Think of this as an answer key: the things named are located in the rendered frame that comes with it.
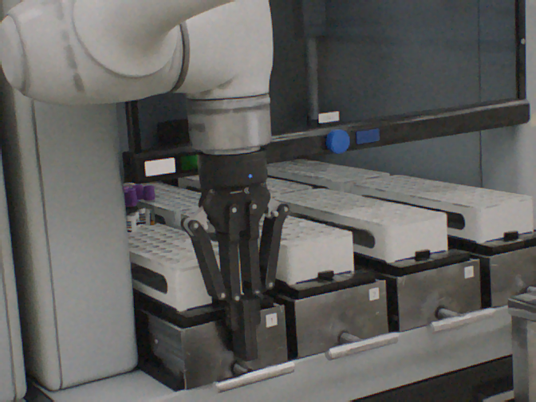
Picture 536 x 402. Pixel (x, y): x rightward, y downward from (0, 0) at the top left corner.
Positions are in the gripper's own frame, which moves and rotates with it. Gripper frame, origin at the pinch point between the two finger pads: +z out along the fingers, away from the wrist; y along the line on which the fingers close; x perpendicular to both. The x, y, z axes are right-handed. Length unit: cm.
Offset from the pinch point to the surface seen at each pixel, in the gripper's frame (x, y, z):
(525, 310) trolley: 18.4, -24.3, -1.1
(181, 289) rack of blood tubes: -5.5, 4.7, -4.2
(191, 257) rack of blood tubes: -9.7, 1.1, -6.6
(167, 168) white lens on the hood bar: -8.7, 3.8, -17.8
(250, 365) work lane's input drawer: -2.0, -1.6, 5.4
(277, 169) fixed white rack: -58, -41, -7
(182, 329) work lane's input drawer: -1.9, 6.7, -0.7
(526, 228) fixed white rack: -6.1, -48.9, -2.4
